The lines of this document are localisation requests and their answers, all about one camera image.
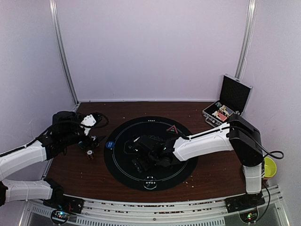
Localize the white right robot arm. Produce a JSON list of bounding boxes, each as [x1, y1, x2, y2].
[[131, 114, 264, 208]]

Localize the green 50 poker chip stack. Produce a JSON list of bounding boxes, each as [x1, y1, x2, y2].
[[78, 141, 86, 149]]

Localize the aluminium left corner post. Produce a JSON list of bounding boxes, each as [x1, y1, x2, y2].
[[49, 0, 79, 106]]

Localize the aluminium front rail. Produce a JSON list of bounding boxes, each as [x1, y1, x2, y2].
[[18, 185, 290, 226]]

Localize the red poker chip stack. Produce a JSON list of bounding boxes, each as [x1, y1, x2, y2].
[[86, 150, 94, 160]]

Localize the red card deck in case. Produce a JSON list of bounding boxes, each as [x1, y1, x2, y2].
[[214, 112, 228, 121]]

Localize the aluminium corner post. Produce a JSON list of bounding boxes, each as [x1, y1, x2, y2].
[[235, 0, 257, 80], [49, 0, 79, 106]]

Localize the aluminium right corner post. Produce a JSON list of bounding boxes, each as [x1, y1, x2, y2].
[[235, 0, 257, 80]]

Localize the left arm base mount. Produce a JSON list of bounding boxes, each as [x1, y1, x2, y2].
[[43, 195, 84, 214]]

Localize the blue round blind button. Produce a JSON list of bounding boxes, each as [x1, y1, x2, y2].
[[105, 141, 115, 149]]

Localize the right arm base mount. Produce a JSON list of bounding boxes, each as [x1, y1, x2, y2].
[[224, 194, 265, 213]]

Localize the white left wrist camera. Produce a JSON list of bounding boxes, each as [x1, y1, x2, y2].
[[80, 114, 97, 136]]

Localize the aluminium poker chip case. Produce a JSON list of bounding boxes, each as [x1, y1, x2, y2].
[[202, 74, 253, 127]]

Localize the yellow-green plastic bowl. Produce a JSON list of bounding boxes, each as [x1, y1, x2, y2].
[[264, 157, 277, 179]]

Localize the red triangular button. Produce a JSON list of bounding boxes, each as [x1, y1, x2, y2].
[[166, 125, 178, 134]]

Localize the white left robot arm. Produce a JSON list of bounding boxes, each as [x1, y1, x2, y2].
[[0, 111, 109, 209]]

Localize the black round poker mat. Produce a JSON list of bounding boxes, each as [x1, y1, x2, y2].
[[104, 116, 198, 192]]

